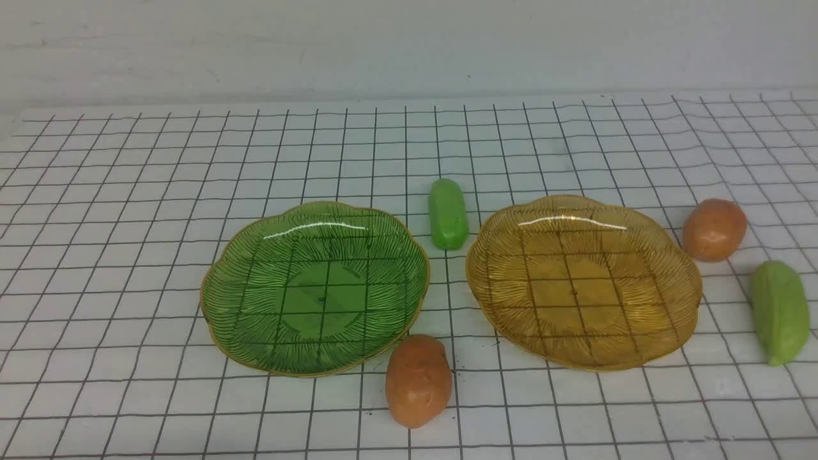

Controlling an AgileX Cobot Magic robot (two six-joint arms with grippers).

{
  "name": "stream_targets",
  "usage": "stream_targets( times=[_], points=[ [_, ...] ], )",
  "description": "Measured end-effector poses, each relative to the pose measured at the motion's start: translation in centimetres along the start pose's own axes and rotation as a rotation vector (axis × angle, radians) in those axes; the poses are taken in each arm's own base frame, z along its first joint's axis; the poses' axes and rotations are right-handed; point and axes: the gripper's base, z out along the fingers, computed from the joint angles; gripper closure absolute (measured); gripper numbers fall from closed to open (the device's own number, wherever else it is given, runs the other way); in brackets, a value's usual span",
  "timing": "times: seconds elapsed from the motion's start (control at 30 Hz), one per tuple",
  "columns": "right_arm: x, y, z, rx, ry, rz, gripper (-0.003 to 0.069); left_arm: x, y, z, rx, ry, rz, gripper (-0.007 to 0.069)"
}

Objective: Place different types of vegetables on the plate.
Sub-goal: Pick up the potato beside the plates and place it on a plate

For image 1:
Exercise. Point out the orange potato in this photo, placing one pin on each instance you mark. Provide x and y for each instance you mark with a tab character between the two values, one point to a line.
418	382
714	230

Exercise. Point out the green glass plate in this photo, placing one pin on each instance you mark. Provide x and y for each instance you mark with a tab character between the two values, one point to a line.
316	290

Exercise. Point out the amber glass plate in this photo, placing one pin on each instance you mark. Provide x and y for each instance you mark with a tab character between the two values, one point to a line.
584	284

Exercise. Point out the pointed pale green gourd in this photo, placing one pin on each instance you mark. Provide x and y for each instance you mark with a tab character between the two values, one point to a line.
780	311

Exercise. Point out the smooth green cucumber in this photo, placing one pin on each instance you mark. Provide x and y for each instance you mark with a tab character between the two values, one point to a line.
447	215

